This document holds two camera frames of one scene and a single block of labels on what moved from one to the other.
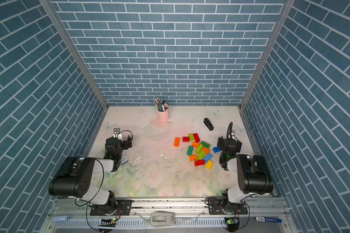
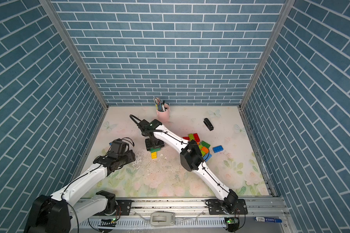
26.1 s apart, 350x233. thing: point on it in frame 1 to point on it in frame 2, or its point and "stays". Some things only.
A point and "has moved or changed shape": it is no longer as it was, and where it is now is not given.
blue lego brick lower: x=208 y=157 stays
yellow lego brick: x=209 y=164 to x=154 y=155
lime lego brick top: x=191 y=137 stays
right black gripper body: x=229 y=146 to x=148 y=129
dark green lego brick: x=190 y=150 has moved or changed shape
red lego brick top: x=196 y=138 stays
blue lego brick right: x=216 y=149 stays
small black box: x=208 y=124 stays
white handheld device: x=162 y=218 stays
